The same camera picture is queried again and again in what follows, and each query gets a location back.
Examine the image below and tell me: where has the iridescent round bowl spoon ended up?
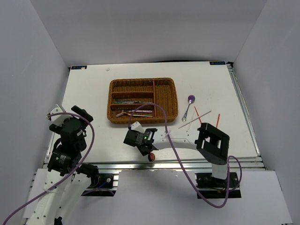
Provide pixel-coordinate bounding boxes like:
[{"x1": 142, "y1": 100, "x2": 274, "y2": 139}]
[{"x1": 148, "y1": 153, "x2": 155, "y2": 162}]

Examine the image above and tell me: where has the pink handled fork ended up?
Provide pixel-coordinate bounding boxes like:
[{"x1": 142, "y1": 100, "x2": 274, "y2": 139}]
[{"x1": 121, "y1": 110, "x2": 152, "y2": 113}]

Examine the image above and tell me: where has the green handled table knife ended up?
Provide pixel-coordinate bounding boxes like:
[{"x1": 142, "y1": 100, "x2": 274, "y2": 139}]
[{"x1": 114, "y1": 101, "x2": 137, "y2": 105}]

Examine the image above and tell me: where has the purple iridescent spoon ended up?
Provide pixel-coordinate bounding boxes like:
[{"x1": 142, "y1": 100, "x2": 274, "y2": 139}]
[{"x1": 181, "y1": 95, "x2": 195, "y2": 122}]

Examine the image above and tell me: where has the silver patterned table knife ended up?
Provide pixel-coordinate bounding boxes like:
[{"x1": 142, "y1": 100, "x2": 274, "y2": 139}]
[{"x1": 133, "y1": 101, "x2": 151, "y2": 104}]

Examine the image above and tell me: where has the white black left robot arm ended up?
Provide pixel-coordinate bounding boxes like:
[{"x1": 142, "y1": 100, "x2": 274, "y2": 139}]
[{"x1": 26, "y1": 105, "x2": 99, "y2": 225}]

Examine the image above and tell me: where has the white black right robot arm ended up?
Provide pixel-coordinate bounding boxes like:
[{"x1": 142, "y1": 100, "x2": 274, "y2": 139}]
[{"x1": 123, "y1": 122, "x2": 230, "y2": 187}]

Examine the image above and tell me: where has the woven wicker cutlery tray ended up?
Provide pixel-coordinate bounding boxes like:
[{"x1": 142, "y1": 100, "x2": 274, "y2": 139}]
[{"x1": 107, "y1": 78, "x2": 178, "y2": 124}]

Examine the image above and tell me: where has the left blue table label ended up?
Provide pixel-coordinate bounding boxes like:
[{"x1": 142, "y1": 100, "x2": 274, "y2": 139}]
[{"x1": 70, "y1": 65, "x2": 87, "y2": 70}]

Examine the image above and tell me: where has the blue table label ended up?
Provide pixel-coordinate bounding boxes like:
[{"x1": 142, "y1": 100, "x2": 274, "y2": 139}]
[
  {"x1": 70, "y1": 65, "x2": 87, "y2": 70},
  {"x1": 209, "y1": 61, "x2": 226, "y2": 66}
]

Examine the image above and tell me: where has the red chopstick upper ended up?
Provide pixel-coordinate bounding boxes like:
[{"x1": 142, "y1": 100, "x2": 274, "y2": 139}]
[{"x1": 194, "y1": 106, "x2": 202, "y2": 124}]

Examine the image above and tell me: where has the white chopstick short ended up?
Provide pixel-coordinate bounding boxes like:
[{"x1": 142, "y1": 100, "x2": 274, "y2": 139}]
[{"x1": 178, "y1": 110, "x2": 211, "y2": 129}]

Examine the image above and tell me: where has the right blue table label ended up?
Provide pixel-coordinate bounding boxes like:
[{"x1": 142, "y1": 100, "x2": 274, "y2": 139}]
[{"x1": 209, "y1": 61, "x2": 226, "y2": 66}]

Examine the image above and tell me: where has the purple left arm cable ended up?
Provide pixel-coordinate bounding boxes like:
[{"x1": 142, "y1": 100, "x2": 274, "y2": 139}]
[{"x1": 2, "y1": 112, "x2": 117, "y2": 225}]

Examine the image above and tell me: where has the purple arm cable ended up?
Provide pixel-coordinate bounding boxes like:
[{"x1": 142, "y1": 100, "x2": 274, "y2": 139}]
[
  {"x1": 128, "y1": 103, "x2": 242, "y2": 208},
  {"x1": 2, "y1": 112, "x2": 117, "y2": 225}
]

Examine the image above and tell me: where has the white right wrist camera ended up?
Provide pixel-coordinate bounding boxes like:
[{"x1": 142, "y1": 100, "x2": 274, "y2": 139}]
[{"x1": 130, "y1": 121, "x2": 145, "y2": 133}]

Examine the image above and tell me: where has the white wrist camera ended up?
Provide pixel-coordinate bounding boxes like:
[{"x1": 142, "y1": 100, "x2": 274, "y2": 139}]
[
  {"x1": 130, "y1": 121, "x2": 145, "y2": 133},
  {"x1": 46, "y1": 104, "x2": 72, "y2": 127}
]

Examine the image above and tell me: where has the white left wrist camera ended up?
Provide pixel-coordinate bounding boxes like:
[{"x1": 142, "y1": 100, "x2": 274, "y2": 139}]
[{"x1": 46, "y1": 104, "x2": 72, "y2": 127}]

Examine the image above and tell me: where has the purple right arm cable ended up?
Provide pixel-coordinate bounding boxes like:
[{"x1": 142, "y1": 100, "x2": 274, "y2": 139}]
[{"x1": 128, "y1": 103, "x2": 242, "y2": 208}]

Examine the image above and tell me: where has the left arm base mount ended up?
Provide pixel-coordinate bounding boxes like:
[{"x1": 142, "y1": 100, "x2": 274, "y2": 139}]
[{"x1": 82, "y1": 173, "x2": 119, "y2": 197}]

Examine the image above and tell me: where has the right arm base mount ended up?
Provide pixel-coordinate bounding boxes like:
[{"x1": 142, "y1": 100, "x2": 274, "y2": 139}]
[{"x1": 195, "y1": 172, "x2": 241, "y2": 199}]

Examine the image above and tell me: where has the aluminium table frame rail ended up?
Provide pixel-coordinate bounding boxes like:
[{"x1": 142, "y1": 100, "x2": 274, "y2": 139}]
[{"x1": 43, "y1": 61, "x2": 270, "y2": 173}]

